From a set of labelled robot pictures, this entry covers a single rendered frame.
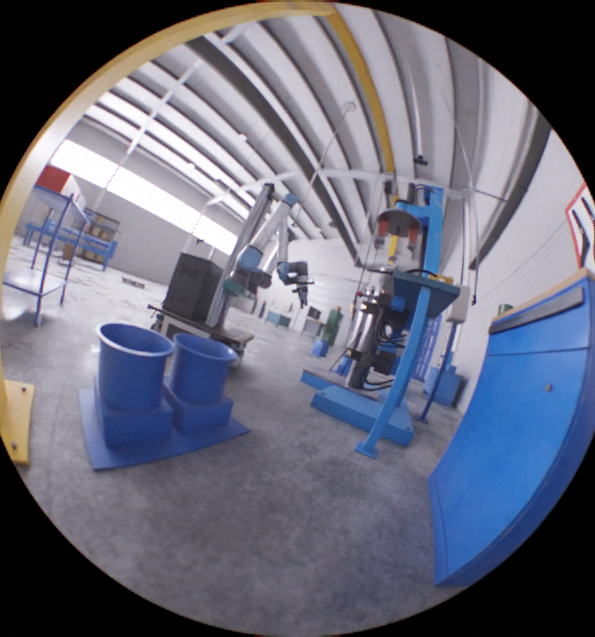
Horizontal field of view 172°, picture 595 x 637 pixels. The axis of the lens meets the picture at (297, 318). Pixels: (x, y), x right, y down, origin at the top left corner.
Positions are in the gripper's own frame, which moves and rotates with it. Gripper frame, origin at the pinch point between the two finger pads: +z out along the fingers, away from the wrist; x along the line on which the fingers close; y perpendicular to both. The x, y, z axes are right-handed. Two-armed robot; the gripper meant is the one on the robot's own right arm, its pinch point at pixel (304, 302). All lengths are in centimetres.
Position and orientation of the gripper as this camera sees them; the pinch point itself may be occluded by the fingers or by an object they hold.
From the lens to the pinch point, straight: 160.7
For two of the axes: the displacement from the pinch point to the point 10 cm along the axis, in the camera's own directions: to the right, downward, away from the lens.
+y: -9.9, 0.8, -1.4
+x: 1.5, 1.5, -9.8
